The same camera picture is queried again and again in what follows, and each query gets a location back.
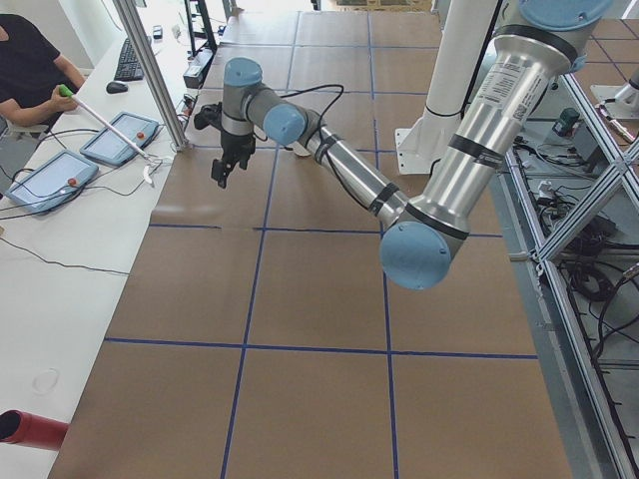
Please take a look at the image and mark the black keyboard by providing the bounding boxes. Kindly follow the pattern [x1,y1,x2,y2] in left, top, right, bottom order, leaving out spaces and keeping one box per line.
[114,39,144,82]

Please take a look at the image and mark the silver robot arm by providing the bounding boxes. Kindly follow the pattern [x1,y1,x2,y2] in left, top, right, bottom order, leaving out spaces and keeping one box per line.
[195,1,608,289]

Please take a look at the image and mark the blue teach pendant near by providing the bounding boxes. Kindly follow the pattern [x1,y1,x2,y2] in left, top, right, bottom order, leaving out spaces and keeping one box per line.
[5,150,99,215]

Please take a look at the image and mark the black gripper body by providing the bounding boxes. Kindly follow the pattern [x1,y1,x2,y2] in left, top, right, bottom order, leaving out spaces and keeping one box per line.
[221,131,256,170]

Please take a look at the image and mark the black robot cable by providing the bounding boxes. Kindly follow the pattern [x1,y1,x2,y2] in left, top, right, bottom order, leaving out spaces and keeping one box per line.
[249,83,400,211]

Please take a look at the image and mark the blue teach pendant far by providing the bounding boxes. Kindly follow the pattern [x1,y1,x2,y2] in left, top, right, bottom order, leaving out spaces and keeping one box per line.
[79,112,161,169]

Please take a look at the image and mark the black computer mouse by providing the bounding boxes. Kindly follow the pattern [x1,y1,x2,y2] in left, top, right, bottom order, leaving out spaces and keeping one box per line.
[106,81,129,95]

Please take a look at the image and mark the person in black shirt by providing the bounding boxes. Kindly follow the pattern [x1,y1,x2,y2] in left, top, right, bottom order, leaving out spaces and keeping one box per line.
[1,14,85,127]

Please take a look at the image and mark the white pedestal column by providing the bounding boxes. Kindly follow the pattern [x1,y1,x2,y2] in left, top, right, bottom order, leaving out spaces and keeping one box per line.
[395,0,501,175]

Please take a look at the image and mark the person's hand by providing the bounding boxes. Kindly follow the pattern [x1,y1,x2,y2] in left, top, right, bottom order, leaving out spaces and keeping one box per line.
[50,89,77,113]

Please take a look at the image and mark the aluminium frame post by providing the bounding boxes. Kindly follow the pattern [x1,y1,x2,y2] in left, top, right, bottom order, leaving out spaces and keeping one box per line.
[113,0,189,152]

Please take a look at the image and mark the reacher grabber stick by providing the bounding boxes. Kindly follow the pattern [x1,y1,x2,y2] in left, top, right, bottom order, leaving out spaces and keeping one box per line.
[58,84,161,188]

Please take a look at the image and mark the white mug black handle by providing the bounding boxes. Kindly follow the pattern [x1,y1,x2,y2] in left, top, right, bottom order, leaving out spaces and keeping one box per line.
[292,143,311,158]

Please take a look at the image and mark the red cylinder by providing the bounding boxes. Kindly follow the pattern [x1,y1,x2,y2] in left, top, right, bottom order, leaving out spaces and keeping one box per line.
[1,410,69,451]

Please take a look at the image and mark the blue teach pendant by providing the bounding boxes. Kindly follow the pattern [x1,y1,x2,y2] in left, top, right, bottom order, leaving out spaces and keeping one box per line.
[5,150,99,215]
[79,112,161,169]

